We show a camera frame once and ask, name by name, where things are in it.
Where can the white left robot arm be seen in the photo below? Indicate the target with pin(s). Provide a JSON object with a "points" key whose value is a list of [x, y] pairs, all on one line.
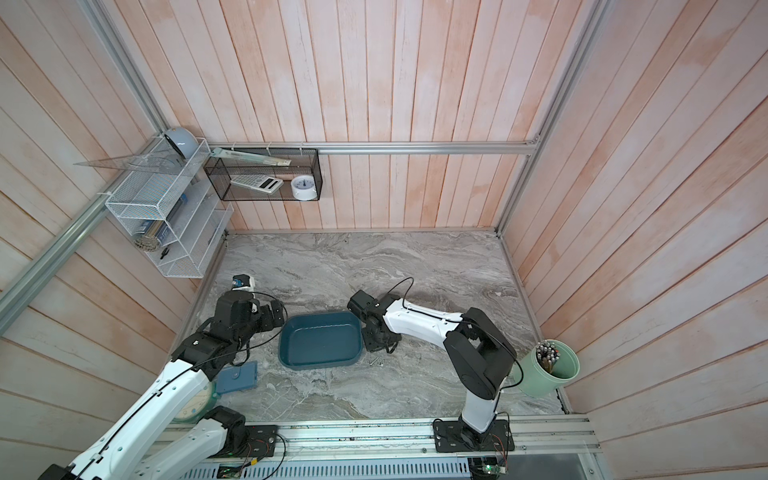
{"points": [[121, 453]]}

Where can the grey round desk clock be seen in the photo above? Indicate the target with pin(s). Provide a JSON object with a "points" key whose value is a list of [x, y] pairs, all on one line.
{"points": [[182, 141]]}

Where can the white wire mesh shelf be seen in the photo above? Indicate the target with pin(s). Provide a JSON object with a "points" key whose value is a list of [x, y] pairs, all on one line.
{"points": [[196, 217]]}

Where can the black wire mesh basket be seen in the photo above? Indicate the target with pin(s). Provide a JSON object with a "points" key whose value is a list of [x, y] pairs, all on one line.
{"points": [[265, 174]]}

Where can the metal cylinder in shelf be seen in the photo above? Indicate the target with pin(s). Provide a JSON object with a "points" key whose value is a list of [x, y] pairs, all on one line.
{"points": [[151, 235]]}

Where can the green round clock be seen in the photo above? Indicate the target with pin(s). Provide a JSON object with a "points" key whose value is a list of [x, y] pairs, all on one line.
{"points": [[198, 406]]}

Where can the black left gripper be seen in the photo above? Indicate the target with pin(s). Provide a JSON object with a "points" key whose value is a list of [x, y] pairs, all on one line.
{"points": [[265, 312]]}

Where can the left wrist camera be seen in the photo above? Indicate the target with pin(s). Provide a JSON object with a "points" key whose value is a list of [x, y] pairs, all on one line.
{"points": [[243, 282]]}

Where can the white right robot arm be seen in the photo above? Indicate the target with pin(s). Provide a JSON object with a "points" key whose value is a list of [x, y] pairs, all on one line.
{"points": [[481, 355]]}

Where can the teal plastic storage tray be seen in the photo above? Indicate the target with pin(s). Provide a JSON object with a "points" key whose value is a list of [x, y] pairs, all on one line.
{"points": [[319, 341]]}

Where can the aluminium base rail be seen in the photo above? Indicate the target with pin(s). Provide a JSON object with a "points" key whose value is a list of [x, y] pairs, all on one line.
{"points": [[534, 447]]}

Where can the green pen holder cup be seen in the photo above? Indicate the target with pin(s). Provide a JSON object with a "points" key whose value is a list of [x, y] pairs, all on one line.
{"points": [[549, 365]]}

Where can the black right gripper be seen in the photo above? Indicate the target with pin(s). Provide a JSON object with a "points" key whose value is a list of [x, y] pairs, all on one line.
{"points": [[370, 344]]}

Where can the white tape roll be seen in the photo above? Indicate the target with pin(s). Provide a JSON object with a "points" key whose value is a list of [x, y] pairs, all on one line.
{"points": [[304, 188]]}

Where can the clear triangle ruler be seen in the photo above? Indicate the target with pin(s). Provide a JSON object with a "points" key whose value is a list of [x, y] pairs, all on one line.
{"points": [[163, 162]]}

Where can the white calculator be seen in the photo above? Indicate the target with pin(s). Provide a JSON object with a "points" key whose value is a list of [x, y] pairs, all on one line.
{"points": [[258, 182]]}

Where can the clear straight ruler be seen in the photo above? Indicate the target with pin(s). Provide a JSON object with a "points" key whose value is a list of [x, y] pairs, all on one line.
{"points": [[255, 158]]}

